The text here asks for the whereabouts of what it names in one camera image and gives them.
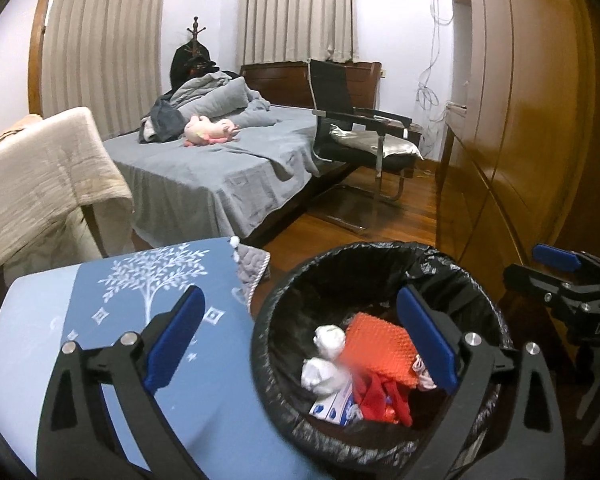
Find white blue carton box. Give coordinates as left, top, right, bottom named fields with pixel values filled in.
left=309, top=382, right=363, bottom=427

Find orange bubble mesh pouch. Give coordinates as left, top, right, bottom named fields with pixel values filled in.
left=338, top=312, right=417, bottom=388

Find bed with grey sheet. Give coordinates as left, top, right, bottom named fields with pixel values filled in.
left=104, top=105, right=339, bottom=247

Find right beige curtain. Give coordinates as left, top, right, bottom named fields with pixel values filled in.
left=237, top=0, right=358, bottom=65

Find pink plush toy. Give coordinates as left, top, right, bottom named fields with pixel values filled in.
left=183, top=116, right=238, bottom=148

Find wooden wardrobe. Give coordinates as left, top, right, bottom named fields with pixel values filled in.
left=437, top=0, right=600, bottom=299

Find grey duvet pile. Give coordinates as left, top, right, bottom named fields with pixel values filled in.
left=169, top=72, right=278, bottom=129

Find black bin with liner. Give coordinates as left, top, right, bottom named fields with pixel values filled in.
left=251, top=242, right=513, bottom=472

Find coat stand with black coat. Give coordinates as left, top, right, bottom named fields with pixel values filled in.
left=169, top=16, right=220, bottom=91

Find red plastic bag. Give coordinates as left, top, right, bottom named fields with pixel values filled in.
left=412, top=354, right=438, bottom=391

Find silver seat cushion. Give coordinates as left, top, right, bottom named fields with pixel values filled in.
left=329, top=125, right=422, bottom=159

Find beige quilt over rack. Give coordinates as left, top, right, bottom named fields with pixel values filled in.
left=0, top=107, right=134, bottom=283

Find blue tree-print table cloth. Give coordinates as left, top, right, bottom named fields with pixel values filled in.
left=0, top=238, right=317, bottom=479

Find red knit gloves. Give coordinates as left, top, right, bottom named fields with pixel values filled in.
left=352, top=373, right=413, bottom=427

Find beige curtain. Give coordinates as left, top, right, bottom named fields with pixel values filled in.
left=41, top=0, right=163, bottom=140
left=237, top=0, right=358, bottom=65

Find wooden headboard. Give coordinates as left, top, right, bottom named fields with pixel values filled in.
left=239, top=62, right=382, bottom=108

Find white tissue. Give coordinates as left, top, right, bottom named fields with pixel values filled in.
left=313, top=324, right=346, bottom=361
left=300, top=358, right=350, bottom=396

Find grey quilted pad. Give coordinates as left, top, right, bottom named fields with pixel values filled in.
left=234, top=243, right=271, bottom=311

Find black office chair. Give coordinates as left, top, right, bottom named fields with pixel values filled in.
left=308, top=60, right=420, bottom=233

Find left beige curtain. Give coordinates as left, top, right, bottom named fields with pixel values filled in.
left=41, top=0, right=163, bottom=140

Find hanging white cables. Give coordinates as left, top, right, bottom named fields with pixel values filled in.
left=415, top=0, right=456, bottom=162

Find dark grey garment on bed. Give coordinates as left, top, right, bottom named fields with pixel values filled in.
left=138, top=99, right=186, bottom=143

